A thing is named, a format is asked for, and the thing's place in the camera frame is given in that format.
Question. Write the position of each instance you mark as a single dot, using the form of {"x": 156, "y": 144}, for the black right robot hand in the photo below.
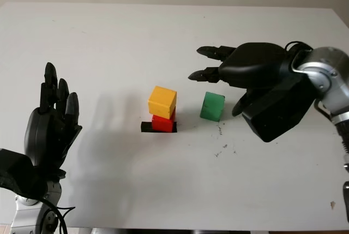
{"x": 256, "y": 65}

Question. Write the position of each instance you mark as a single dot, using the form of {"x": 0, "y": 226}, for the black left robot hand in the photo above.
{"x": 41, "y": 138}

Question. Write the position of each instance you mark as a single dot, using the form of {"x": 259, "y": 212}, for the green wooden block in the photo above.
{"x": 211, "y": 107}

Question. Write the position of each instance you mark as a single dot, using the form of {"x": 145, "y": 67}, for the yellow wooden block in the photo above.
{"x": 161, "y": 101}

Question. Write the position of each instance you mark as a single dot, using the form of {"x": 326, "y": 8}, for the red wooden block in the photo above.
{"x": 163, "y": 125}

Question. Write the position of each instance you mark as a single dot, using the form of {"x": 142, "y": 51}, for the black flat rectangular tile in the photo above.
{"x": 146, "y": 128}

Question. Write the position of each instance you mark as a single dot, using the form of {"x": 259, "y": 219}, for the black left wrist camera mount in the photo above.
{"x": 15, "y": 172}

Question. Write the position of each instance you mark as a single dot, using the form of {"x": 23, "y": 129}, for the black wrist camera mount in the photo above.
{"x": 15, "y": 172}
{"x": 278, "y": 114}

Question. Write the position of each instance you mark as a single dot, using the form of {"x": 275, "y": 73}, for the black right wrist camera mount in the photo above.
{"x": 278, "y": 114}

